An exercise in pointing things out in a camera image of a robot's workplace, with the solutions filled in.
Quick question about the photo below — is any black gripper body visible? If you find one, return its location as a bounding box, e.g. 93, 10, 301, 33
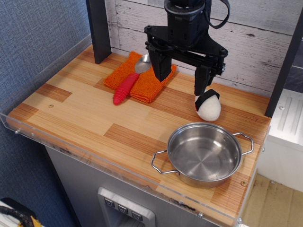
144, 9, 229, 76

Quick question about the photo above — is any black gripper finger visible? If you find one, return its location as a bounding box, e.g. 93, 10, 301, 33
194, 66, 213, 96
149, 46, 171, 82

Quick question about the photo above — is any red handled metal spoon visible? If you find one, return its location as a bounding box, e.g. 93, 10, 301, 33
113, 54, 152, 105

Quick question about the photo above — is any orange knitted cloth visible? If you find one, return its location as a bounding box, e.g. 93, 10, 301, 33
104, 52, 177, 103

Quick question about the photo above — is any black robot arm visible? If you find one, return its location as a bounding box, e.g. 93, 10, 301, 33
144, 0, 229, 96

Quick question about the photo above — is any white plush egg black band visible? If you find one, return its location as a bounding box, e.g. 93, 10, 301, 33
195, 89, 221, 122

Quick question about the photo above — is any stainless steel pot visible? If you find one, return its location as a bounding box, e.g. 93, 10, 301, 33
165, 122, 254, 188

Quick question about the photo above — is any white ridged side counter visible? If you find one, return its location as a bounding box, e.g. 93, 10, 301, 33
257, 89, 303, 192

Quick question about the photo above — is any clear acrylic table guard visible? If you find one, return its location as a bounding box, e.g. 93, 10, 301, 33
0, 30, 258, 227

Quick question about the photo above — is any grey toy fridge cabinet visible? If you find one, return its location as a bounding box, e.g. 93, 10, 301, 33
46, 148, 215, 227

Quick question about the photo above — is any silver dispenser button panel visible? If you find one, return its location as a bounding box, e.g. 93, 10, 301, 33
98, 187, 156, 227

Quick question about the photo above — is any black and yellow object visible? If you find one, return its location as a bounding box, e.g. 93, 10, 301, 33
0, 198, 43, 227

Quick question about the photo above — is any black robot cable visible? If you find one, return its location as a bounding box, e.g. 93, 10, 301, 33
201, 0, 231, 30

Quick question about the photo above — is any dark right vertical post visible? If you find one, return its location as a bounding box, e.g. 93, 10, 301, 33
265, 10, 303, 118

